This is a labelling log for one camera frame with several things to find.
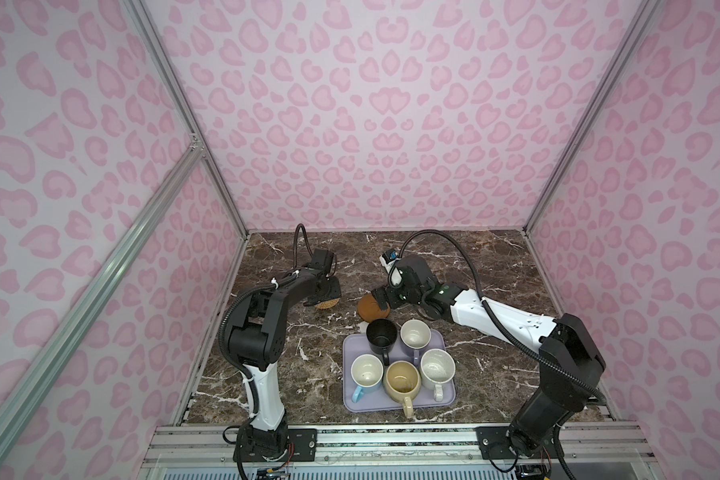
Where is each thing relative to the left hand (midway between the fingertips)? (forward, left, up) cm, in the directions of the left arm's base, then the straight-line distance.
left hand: (334, 288), depth 100 cm
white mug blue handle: (-28, -11, 0) cm, 30 cm away
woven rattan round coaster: (-5, +2, -2) cm, 6 cm away
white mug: (-27, -31, -1) cm, 41 cm away
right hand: (-8, -17, +14) cm, 23 cm away
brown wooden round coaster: (-7, -12, -2) cm, 14 cm away
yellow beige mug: (-30, -21, -2) cm, 37 cm away
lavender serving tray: (-34, -26, -2) cm, 43 cm away
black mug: (-19, -15, +3) cm, 24 cm away
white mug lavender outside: (-17, -25, 0) cm, 31 cm away
